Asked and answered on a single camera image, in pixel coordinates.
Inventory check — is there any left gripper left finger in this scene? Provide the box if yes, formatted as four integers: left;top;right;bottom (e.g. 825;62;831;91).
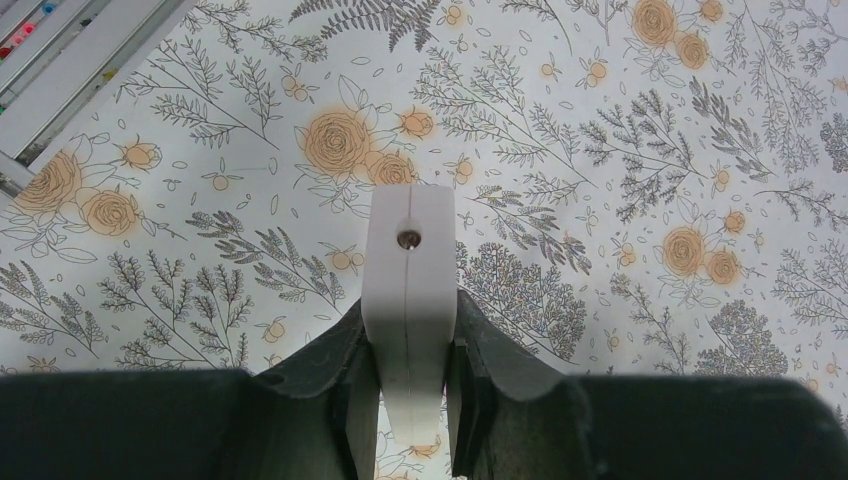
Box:
1;306;369;479

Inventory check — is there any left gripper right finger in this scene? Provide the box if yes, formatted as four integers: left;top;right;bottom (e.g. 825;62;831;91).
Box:
450;291;847;479

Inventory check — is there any floral table mat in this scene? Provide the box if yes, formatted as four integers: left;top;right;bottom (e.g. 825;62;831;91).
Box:
1;1;847;479

